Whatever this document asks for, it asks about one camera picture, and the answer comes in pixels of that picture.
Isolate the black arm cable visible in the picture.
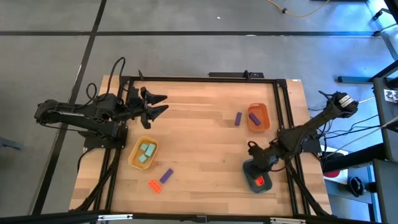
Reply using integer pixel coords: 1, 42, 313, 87
85, 57, 127, 110

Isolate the yellow plastic bin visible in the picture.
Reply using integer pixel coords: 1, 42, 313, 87
127, 135, 159, 170

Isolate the black flat bar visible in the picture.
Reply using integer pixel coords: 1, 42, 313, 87
208, 70, 265, 79

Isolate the black aluminium table frame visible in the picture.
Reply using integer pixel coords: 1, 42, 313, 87
68, 74, 338, 224

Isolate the blue metal bar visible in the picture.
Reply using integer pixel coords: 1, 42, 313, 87
337, 75, 374, 84

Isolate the grey metal stand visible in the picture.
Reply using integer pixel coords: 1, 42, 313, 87
371, 0, 398, 62

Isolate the black cable bundle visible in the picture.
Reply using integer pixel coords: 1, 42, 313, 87
310, 90, 385, 156

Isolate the red round object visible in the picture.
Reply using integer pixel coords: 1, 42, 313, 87
323, 169, 341, 179

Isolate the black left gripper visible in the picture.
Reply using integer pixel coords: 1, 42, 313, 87
126, 86, 169, 130

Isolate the silver frame bracket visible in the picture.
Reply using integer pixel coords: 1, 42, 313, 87
269, 217, 307, 224
97, 213, 134, 222

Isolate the dark green plastic bin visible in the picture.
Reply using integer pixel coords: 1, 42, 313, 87
242, 158, 273, 194

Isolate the yellow floor cable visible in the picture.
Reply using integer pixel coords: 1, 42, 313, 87
266, 0, 330, 18

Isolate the black white marker tag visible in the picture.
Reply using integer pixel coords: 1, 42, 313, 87
383, 89, 398, 104

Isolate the orange plastic bin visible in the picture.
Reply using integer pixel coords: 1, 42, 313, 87
247, 103, 271, 133

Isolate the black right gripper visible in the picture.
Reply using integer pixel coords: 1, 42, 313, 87
248, 142, 279, 179

